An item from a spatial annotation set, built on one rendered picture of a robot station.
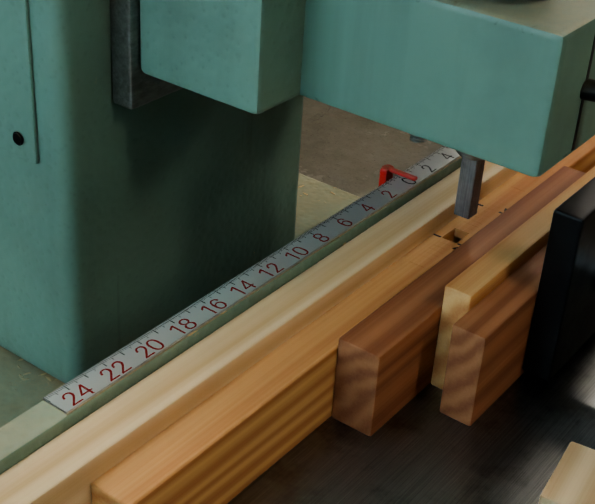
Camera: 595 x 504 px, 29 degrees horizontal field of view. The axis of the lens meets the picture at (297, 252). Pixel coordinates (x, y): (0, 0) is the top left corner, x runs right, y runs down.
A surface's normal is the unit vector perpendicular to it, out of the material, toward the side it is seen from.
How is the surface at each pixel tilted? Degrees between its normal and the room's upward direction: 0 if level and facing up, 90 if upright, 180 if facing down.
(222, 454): 90
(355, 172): 0
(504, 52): 90
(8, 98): 90
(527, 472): 0
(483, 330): 0
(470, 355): 90
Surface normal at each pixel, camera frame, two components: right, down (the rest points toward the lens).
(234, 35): -0.60, 0.39
